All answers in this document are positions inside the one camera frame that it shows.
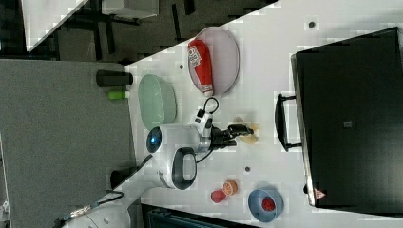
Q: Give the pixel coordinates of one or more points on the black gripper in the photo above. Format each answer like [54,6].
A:
[221,138]

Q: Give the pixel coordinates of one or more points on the peeled banana toy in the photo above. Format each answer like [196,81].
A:
[249,139]

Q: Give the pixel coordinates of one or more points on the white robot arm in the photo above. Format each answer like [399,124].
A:
[171,164]

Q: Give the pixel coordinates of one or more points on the orange slice toy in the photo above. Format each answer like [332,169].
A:
[230,188]

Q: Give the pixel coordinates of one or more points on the red strawberry on table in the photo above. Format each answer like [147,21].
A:
[217,196]

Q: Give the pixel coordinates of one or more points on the blue bowl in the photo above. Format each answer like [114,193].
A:
[254,204]

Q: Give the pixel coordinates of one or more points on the red strawberry in bowl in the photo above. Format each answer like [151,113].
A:
[268,204]

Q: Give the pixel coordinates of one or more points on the green perforated colander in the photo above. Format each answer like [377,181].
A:
[157,101]

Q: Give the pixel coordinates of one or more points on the grey oval plate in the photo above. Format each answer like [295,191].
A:
[225,59]

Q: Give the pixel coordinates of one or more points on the red ketchup bottle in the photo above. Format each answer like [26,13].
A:
[199,57]

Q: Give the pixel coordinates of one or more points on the black toaster oven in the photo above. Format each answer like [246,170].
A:
[349,108]

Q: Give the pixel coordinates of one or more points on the green marker cap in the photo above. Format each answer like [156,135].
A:
[118,95]

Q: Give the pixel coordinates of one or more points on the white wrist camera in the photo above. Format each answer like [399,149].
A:
[202,119]

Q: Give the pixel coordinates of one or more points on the black cylinder post far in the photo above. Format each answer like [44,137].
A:
[109,78]

